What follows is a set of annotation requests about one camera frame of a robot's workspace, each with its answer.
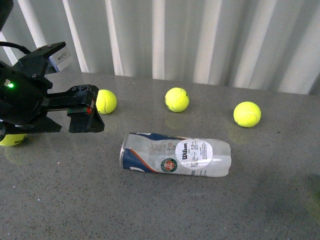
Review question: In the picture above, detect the tennis ball far left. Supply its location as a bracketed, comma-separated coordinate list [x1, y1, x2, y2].
[0, 134, 27, 147]

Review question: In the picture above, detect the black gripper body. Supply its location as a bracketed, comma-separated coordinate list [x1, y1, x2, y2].
[0, 61, 53, 125]

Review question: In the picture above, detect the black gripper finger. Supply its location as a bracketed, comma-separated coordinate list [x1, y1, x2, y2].
[4, 112, 62, 134]

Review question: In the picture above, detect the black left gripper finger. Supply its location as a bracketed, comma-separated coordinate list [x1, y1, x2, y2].
[44, 84, 105, 133]

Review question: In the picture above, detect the black camera mount box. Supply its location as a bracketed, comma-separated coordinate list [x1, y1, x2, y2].
[13, 41, 73, 76]

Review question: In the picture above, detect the tennis ball behind can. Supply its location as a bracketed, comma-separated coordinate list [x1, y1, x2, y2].
[164, 87, 190, 113]

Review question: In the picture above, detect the tennis ball with Wilson print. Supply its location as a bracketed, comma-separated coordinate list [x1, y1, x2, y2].
[233, 101, 262, 128]

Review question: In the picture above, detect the clear Wilson tennis ball can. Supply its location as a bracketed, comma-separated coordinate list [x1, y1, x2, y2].
[119, 132, 232, 178]

